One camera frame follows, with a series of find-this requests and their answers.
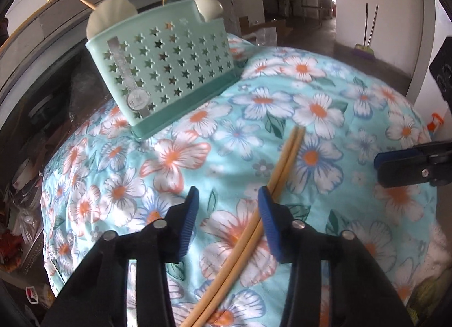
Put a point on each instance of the cardboard box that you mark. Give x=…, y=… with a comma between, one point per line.
x=272, y=25

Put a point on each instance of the purple broom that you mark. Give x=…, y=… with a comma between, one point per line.
x=363, y=52

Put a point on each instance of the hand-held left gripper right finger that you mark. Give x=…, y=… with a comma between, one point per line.
x=270, y=224

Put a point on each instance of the green star-cutout utensil holder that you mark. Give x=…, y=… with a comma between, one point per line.
x=176, y=72

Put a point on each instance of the red white packet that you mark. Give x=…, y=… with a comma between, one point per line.
x=33, y=294

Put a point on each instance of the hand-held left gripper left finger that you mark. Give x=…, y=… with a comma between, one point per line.
x=187, y=221

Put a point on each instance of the floral blue blanket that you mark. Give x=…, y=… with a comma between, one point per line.
x=317, y=108

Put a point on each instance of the orange white spray bottle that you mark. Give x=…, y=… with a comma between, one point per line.
x=436, y=124

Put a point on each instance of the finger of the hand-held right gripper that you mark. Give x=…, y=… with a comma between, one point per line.
x=406, y=175
x=395, y=157

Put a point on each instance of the bundle of wooden chopsticks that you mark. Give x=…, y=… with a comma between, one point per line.
x=279, y=168

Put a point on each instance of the white plastic bag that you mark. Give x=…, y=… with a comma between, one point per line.
x=266, y=35

